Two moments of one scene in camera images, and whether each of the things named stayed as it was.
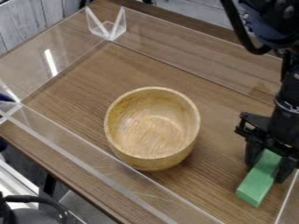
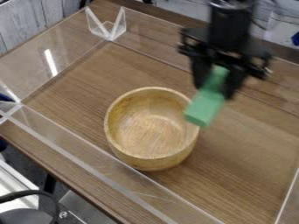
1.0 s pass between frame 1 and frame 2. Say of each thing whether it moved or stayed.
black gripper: moved
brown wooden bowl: stayed
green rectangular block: moved
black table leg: stayed
